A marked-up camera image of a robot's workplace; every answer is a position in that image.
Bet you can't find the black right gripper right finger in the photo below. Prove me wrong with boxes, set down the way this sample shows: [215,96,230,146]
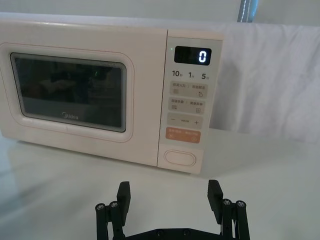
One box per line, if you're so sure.
[207,179,251,240]

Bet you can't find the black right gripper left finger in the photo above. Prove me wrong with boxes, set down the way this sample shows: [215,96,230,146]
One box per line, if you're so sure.
[94,181,132,240]

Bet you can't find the white table cloth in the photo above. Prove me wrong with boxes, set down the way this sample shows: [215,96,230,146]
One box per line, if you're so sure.
[0,127,320,240]

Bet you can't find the white curtain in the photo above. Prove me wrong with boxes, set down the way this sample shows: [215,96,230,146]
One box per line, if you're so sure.
[0,11,320,145]

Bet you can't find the cream microwave oven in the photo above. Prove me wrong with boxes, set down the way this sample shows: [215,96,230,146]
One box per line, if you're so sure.
[0,19,223,176]

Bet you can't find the grey striped post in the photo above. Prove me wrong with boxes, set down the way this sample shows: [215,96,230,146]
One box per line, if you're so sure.
[236,0,258,23]

